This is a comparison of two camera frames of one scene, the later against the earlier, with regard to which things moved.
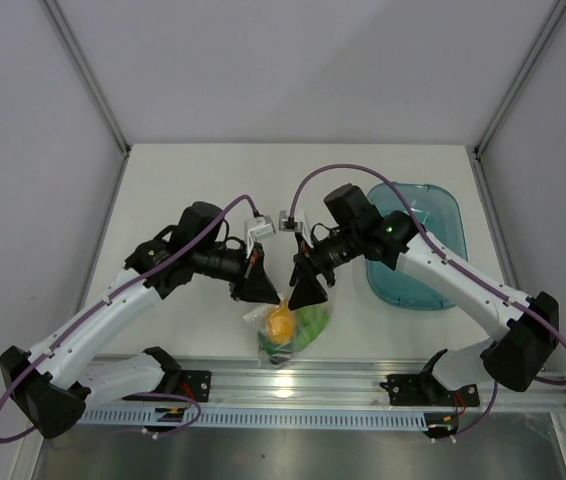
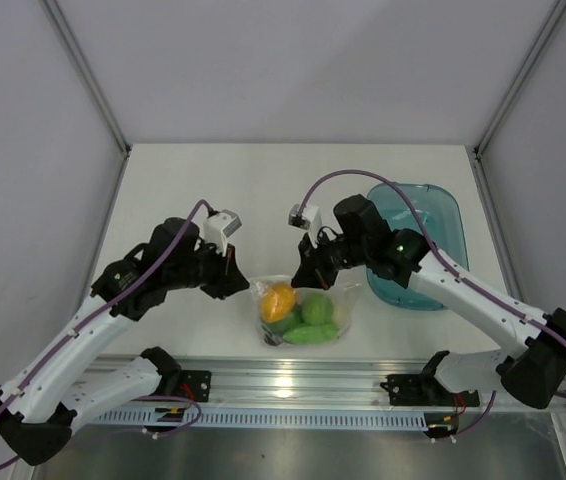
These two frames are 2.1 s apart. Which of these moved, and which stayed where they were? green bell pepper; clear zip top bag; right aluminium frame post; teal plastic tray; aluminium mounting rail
Moved: green bell pepper; clear zip top bag
Stayed: aluminium mounting rail; teal plastic tray; right aluminium frame post
